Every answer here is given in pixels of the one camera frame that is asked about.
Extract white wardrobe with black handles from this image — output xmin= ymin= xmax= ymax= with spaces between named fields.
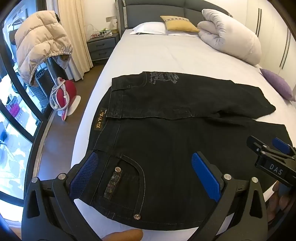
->
xmin=245 ymin=0 xmax=296 ymax=77

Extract person's right hand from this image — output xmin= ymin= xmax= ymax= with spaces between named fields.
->
xmin=268 ymin=181 xmax=295 ymax=224

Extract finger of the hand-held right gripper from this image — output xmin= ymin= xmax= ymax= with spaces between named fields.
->
xmin=246 ymin=136 xmax=278 ymax=158
xmin=272 ymin=137 xmax=296 ymax=161

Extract white wire rack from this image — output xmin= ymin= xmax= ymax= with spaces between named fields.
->
xmin=84 ymin=24 xmax=114 ymax=39

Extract black framed glass door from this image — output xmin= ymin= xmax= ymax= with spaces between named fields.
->
xmin=0 ymin=0 xmax=61 ymax=202

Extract white folded duvet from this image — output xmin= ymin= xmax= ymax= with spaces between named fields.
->
xmin=198 ymin=9 xmax=263 ymax=66

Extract grey nightstand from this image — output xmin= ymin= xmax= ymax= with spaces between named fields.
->
xmin=87 ymin=32 xmax=121 ymax=62

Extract beige puffer jacket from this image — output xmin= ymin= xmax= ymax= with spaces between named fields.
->
xmin=14 ymin=10 xmax=74 ymax=85

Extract white pillow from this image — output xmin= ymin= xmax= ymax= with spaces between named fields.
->
xmin=129 ymin=22 xmax=201 ymax=39

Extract yellow cushion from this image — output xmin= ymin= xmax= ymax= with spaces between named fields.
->
xmin=160 ymin=15 xmax=200 ymax=33

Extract cream curtain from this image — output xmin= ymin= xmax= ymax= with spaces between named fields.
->
xmin=57 ymin=0 xmax=94 ymax=81

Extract black perforated rack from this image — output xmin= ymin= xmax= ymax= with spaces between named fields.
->
xmin=34 ymin=67 xmax=58 ymax=109

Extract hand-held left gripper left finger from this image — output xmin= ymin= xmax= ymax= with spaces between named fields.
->
xmin=22 ymin=152 xmax=102 ymax=241

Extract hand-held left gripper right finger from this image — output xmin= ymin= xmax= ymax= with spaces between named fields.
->
xmin=191 ymin=152 xmax=270 ymax=241

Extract grey upholstered headboard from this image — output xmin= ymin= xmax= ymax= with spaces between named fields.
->
xmin=116 ymin=0 xmax=234 ymax=35

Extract red bag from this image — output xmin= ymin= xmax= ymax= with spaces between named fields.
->
xmin=50 ymin=77 xmax=78 ymax=121

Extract black denim pants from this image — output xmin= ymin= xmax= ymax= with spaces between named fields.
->
xmin=87 ymin=71 xmax=293 ymax=230

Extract person's left hand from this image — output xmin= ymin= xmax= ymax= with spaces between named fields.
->
xmin=102 ymin=228 xmax=143 ymax=241

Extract bed with white sheet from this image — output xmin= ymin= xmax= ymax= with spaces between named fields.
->
xmin=70 ymin=22 xmax=296 ymax=240

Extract purple cushion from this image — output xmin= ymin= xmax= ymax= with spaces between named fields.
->
xmin=259 ymin=68 xmax=296 ymax=102

